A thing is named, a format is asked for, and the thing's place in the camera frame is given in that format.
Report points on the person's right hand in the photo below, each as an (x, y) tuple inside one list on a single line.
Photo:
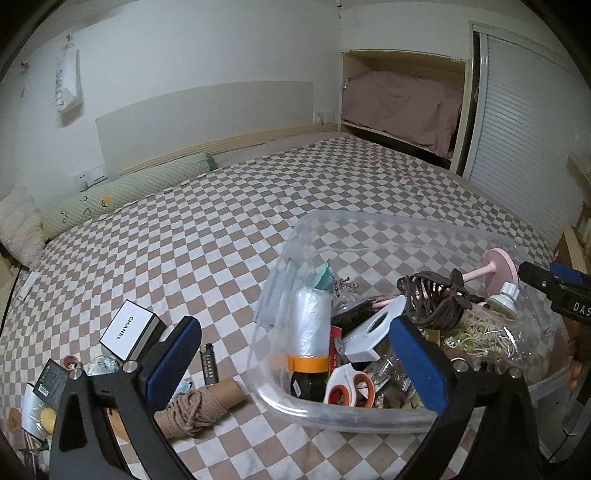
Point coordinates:
[(575, 369)]

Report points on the checkered bed sheet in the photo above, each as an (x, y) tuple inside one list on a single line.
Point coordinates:
[(231, 230)]

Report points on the grey headboard panel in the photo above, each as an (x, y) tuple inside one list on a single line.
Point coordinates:
[(207, 120)]

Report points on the white louvred sliding door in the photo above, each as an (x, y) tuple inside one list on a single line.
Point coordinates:
[(531, 129)]

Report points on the white paper slip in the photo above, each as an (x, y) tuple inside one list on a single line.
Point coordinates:
[(27, 286)]

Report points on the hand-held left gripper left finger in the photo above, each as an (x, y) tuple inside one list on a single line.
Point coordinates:
[(173, 355)]

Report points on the black lighter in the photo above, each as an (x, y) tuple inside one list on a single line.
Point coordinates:
[(208, 364)]

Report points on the clear plastic container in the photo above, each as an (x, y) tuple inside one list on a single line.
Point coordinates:
[(295, 406)]

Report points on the wooden slat rail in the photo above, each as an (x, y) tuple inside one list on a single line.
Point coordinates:
[(258, 138)]

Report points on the pink blanket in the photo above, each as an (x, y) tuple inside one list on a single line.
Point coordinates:
[(397, 110)]

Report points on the round wooden disc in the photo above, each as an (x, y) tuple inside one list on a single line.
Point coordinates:
[(14, 417)]

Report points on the green bolster pillow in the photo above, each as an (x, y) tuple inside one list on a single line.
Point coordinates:
[(138, 189)]

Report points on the small clear packet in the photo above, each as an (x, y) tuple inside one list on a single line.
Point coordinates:
[(99, 367)]

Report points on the white wall switch panel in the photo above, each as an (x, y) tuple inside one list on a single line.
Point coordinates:
[(90, 177)]

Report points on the yellow sponge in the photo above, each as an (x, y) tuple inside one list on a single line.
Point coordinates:
[(46, 415)]

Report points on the fluffy white pillow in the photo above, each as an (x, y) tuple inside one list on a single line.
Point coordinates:
[(21, 230)]

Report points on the white plastic holder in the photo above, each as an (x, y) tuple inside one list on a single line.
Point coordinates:
[(369, 327)]

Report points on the white hanging paper bag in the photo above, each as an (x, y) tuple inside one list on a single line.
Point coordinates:
[(67, 81)]

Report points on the small tape roll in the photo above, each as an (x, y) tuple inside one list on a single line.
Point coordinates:
[(70, 362)]

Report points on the clear bag of masks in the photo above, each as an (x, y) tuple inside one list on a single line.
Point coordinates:
[(277, 286)]

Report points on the white box with black edges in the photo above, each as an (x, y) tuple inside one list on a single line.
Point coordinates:
[(127, 323)]

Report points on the pile of rubber bands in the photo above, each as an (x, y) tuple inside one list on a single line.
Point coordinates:
[(480, 327)]

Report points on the brown hair claw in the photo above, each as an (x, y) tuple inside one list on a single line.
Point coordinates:
[(429, 300)]

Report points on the pink stand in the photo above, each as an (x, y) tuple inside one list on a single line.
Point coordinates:
[(501, 265)]

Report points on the orange white scissors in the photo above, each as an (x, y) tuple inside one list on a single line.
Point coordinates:
[(341, 383)]

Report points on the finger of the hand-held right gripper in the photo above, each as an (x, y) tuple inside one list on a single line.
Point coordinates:
[(565, 272), (535, 278)]

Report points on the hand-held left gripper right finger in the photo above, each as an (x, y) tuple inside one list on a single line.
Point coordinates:
[(420, 364)]

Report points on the wooden alcove frame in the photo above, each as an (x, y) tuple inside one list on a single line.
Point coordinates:
[(406, 57)]

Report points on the white plastic film roll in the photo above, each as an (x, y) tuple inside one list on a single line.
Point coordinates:
[(309, 318)]

